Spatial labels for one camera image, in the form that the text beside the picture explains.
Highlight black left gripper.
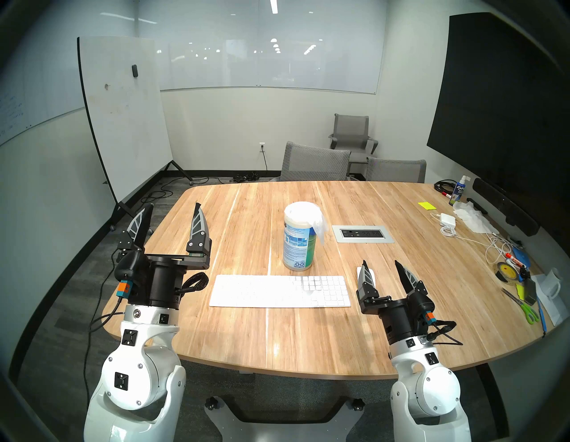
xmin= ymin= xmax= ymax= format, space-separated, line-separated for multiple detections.
xmin=117 ymin=203 xmax=212 ymax=310

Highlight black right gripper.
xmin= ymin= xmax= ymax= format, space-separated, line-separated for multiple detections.
xmin=356 ymin=261 xmax=430 ymax=347

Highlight white disinfecting wipe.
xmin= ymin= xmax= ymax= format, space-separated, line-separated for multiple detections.
xmin=305 ymin=203 xmax=329 ymax=245

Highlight disinfecting wipes canister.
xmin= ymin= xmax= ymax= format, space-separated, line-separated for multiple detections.
xmin=283 ymin=201 xmax=319 ymax=271

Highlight grey table power outlet box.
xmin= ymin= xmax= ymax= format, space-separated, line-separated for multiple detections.
xmin=332 ymin=225 xmax=395 ymax=244

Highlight crumpled white tissue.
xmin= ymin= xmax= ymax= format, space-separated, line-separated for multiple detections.
xmin=453 ymin=201 xmax=499 ymax=234

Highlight grey mesh office chair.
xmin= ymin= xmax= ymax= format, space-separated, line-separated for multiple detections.
xmin=366 ymin=157 xmax=427 ymax=183
xmin=281 ymin=141 xmax=351 ymax=182

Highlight whiteboard cleaner spray bottle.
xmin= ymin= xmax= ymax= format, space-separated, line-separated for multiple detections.
xmin=449 ymin=175 xmax=470 ymax=206

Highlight mobile whiteboard on stand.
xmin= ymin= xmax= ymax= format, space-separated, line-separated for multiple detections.
xmin=77 ymin=36 xmax=194 ymax=232

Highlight white keyboard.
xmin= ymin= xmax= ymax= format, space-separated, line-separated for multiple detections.
xmin=209 ymin=275 xmax=351 ymax=309

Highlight black yellow tape roll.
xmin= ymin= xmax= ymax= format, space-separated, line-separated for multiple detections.
xmin=496 ymin=261 xmax=524 ymax=285

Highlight black video sound bar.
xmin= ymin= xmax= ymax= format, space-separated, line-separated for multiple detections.
xmin=472 ymin=177 xmax=540 ymax=237

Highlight grey office chair with armrests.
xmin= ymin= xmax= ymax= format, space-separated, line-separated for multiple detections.
xmin=329 ymin=114 xmax=379 ymax=181

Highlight black table leg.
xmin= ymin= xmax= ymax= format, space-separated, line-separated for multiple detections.
xmin=476 ymin=363 xmax=510 ymax=439

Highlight white mug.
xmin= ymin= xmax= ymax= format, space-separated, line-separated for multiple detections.
xmin=541 ymin=267 xmax=564 ymax=300

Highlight white paper sheet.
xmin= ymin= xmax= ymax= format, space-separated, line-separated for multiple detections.
xmin=530 ymin=274 xmax=570 ymax=326

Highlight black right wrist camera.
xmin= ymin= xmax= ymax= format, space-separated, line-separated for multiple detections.
xmin=412 ymin=289 xmax=436 ymax=326

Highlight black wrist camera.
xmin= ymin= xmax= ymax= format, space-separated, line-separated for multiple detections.
xmin=412 ymin=289 xmax=436 ymax=326
xmin=114 ymin=250 xmax=147 ymax=300

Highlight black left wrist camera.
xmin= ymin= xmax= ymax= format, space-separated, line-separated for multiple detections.
xmin=114 ymin=250 xmax=147 ymax=300

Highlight black braided left gripper cable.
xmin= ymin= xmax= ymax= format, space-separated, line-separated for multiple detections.
xmin=178 ymin=272 xmax=209 ymax=295

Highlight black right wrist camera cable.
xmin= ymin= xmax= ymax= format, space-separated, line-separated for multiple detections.
xmin=427 ymin=320 xmax=464 ymax=346

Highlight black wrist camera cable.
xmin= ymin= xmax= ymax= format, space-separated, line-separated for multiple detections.
xmin=427 ymin=320 xmax=464 ymax=346
xmin=82 ymin=292 xmax=126 ymax=401

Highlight white charging cable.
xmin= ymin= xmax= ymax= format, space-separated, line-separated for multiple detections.
xmin=430 ymin=213 xmax=515 ymax=266

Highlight black left wrist camera cable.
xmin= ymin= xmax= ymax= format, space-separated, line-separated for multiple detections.
xmin=82 ymin=292 xmax=126 ymax=401

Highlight green handled scissors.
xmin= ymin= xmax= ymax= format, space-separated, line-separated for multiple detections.
xmin=501 ymin=287 xmax=540 ymax=324

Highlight side wall whiteboard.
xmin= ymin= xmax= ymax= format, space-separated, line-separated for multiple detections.
xmin=0 ymin=18 xmax=85 ymax=147

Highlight large glass wall board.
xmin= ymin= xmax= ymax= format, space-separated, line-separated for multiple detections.
xmin=136 ymin=0 xmax=386 ymax=95

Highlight large black wall screen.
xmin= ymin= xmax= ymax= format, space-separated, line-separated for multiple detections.
xmin=427 ymin=12 xmax=570 ymax=250

